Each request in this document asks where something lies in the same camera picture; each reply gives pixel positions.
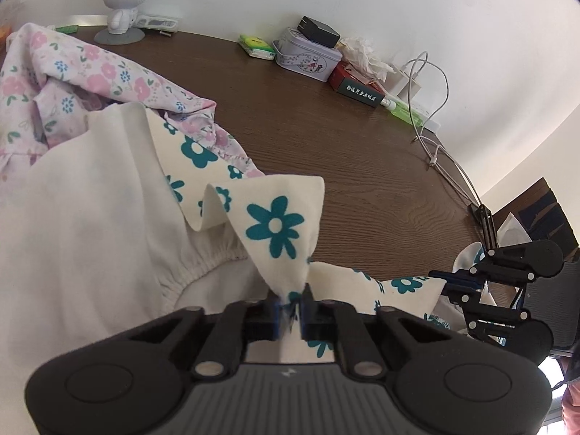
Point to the red black labelled box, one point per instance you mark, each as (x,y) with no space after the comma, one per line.
(343,81)

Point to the white charger plug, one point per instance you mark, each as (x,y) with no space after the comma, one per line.
(396,82)
(412,88)

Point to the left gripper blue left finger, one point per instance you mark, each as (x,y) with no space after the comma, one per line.
(273,316)

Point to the white charger plug left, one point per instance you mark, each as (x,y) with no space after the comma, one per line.
(396,82)

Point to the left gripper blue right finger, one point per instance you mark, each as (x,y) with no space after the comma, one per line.
(308,309)

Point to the pink purple floral garment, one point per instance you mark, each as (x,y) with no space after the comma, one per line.
(50,81)

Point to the white power strip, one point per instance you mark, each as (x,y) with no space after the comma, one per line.
(431,124)

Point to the green tube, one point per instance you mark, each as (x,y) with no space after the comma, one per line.
(400,110)

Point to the white green floral garment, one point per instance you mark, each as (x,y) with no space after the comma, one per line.
(132,220)

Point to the black power adapter block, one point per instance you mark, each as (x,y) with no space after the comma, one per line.
(318,32)

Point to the crumpled white tissue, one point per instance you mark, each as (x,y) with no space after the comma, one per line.
(359,55)

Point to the grey decorated tin box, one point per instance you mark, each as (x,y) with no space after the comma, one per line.
(297,54)

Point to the small green packet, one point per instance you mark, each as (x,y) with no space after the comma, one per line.
(256,47)

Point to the pink jacket left sleeve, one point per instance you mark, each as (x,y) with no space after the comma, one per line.
(571,408)

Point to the white charger plug right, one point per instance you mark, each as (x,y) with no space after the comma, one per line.
(412,88)

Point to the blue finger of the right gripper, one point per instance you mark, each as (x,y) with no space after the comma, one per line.
(461,277)
(467,299)

